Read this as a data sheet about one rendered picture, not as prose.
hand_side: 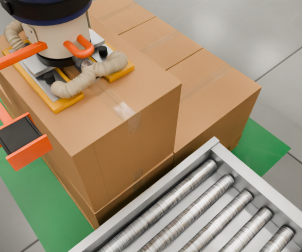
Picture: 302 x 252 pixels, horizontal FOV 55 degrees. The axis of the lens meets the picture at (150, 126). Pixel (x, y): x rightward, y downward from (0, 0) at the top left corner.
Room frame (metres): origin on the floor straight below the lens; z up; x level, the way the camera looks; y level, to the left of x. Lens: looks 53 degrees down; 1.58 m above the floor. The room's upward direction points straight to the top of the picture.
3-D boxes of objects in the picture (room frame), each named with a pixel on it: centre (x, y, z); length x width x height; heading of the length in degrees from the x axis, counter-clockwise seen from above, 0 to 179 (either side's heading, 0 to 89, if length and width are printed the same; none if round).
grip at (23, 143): (0.34, 0.27, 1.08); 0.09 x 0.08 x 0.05; 131
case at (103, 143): (0.74, 0.25, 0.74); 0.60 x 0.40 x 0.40; 42
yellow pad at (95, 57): (0.80, 0.20, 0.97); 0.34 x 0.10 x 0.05; 41
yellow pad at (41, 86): (0.67, 0.34, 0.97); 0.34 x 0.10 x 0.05; 41
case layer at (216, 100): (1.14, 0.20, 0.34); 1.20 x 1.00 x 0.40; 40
